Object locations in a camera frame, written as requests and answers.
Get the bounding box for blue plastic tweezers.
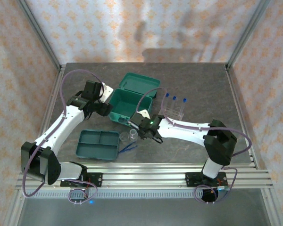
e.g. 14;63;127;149
117;141;139;153

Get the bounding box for clear test tube rack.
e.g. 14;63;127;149
162;103;185;121

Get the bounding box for aluminium table side rail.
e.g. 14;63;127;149
225;65;260;170
28;65;67;170

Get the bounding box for aluminium frame post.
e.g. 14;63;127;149
226;0;272;70
16;0;63;71

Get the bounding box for aluminium frame leg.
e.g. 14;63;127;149
3;189;24;226
260;188;278;226

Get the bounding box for grey slotted cable duct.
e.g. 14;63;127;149
23;190;266;200

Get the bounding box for green divided tray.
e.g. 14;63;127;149
75;129;120;161

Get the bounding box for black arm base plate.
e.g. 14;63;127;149
60;171;103;188
185;171;227;188

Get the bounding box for grey metal lower panel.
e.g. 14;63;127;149
15;197;271;226

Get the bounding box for aluminium mounting rail beam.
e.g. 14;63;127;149
15;162;274;190

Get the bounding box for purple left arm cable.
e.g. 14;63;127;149
21;70;107;205

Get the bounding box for green plastic storage box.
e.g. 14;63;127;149
108;72;161;128

